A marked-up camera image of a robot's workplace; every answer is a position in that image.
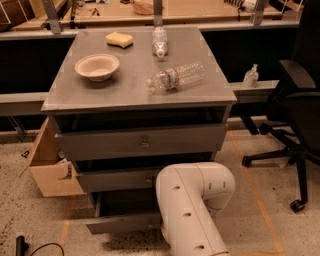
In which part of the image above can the yellow sponge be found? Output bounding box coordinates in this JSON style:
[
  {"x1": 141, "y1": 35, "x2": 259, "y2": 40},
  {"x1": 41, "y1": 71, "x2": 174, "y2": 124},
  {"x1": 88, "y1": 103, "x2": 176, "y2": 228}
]
[{"x1": 105, "y1": 32, "x2": 133, "y2": 48}]

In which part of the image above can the beige paper bowl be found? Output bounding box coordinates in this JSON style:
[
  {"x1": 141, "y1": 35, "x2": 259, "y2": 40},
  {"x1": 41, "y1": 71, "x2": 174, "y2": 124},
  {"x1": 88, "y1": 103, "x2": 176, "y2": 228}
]
[{"x1": 75, "y1": 54, "x2": 120, "y2": 82}]

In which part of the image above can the wooden workbench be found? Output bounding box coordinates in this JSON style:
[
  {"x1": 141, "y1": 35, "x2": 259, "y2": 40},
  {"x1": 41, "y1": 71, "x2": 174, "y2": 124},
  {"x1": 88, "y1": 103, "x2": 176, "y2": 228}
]
[{"x1": 0, "y1": 0, "x2": 306, "y2": 32}]

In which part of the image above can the upright clear water bottle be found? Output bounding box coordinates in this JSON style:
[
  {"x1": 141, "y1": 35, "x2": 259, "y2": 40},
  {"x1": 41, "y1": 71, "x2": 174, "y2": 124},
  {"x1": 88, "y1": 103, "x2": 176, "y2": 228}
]
[{"x1": 152, "y1": 27, "x2": 168, "y2": 59}]

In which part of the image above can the black device with cable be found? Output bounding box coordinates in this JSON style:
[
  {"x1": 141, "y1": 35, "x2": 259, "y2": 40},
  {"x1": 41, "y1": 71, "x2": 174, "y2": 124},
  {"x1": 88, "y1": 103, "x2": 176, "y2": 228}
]
[{"x1": 15, "y1": 235, "x2": 65, "y2": 256}]

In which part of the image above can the hand sanitizer pump bottle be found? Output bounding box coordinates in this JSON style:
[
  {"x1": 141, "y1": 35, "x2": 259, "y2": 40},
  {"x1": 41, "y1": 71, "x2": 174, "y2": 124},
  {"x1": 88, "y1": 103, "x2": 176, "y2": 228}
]
[{"x1": 243, "y1": 64, "x2": 259, "y2": 88}]

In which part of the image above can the tan bag on workbench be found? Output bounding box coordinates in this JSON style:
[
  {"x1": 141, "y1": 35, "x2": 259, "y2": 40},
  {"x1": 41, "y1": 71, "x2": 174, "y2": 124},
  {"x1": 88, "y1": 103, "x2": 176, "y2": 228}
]
[{"x1": 132, "y1": 0, "x2": 153, "y2": 15}]

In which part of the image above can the black office chair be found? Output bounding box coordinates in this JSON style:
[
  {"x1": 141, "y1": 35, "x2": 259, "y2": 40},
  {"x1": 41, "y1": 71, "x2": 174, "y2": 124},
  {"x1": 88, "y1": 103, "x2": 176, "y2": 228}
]
[{"x1": 242, "y1": 0, "x2": 320, "y2": 212}]

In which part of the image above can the grey drawer cabinet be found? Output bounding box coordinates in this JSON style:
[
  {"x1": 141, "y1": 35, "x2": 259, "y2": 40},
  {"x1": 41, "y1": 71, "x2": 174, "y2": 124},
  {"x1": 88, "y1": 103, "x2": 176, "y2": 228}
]
[{"x1": 41, "y1": 26, "x2": 238, "y2": 214}]

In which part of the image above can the lying clear water bottle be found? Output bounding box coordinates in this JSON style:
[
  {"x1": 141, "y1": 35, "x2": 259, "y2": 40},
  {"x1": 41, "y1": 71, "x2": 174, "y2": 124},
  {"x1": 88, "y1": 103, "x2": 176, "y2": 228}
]
[{"x1": 147, "y1": 61, "x2": 204, "y2": 91}]

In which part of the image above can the grey drawer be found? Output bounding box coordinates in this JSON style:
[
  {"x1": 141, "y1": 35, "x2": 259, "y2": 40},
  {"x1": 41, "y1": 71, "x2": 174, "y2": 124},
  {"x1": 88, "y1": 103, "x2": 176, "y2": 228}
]
[
  {"x1": 86, "y1": 188, "x2": 161, "y2": 234},
  {"x1": 56, "y1": 124, "x2": 226, "y2": 161},
  {"x1": 77, "y1": 167, "x2": 161, "y2": 193}
]

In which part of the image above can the open cardboard box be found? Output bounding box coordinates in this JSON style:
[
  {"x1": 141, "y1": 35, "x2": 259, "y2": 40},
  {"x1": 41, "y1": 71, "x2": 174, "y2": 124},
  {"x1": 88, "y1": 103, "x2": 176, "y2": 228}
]
[{"x1": 21, "y1": 119, "x2": 85, "y2": 197}]

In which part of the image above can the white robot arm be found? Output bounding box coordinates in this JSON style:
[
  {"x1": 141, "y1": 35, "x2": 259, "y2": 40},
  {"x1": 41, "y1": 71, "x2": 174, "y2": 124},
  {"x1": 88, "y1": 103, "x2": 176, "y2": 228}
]
[{"x1": 156, "y1": 162, "x2": 235, "y2": 256}]

